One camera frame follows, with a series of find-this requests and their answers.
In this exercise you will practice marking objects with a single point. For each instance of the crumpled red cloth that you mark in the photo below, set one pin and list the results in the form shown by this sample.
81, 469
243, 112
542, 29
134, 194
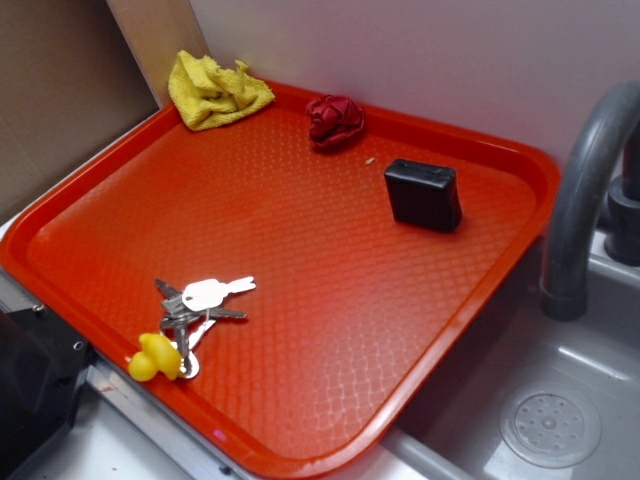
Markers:
333, 120

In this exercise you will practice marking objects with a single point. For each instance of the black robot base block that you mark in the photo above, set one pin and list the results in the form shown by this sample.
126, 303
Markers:
44, 364

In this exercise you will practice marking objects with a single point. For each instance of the brown cardboard panel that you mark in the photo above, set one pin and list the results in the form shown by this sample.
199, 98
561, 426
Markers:
69, 87

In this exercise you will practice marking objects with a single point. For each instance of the round sink drain strainer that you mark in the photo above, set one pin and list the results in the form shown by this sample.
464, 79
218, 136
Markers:
550, 426

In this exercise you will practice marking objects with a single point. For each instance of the dark faucet handle base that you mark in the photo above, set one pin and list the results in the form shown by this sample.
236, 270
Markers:
622, 243

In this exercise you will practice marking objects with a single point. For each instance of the red plastic tray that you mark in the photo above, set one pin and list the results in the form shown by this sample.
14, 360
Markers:
352, 309

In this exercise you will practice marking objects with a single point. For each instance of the grey faucet spout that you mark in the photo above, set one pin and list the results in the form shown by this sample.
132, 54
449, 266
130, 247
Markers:
594, 162

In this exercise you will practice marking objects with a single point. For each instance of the grey sink basin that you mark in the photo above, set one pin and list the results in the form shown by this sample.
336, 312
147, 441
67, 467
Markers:
450, 430

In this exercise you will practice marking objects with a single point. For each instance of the bunch of silver keys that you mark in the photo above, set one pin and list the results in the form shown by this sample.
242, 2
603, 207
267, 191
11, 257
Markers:
187, 328

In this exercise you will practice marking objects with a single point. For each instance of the black rectangular block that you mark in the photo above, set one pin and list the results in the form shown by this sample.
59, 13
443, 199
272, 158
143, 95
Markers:
424, 195

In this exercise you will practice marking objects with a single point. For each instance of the yellow terry cloth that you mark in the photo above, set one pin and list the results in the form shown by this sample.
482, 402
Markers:
208, 96

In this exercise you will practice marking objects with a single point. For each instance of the yellow rubber duck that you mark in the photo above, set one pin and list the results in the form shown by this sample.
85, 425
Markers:
157, 355

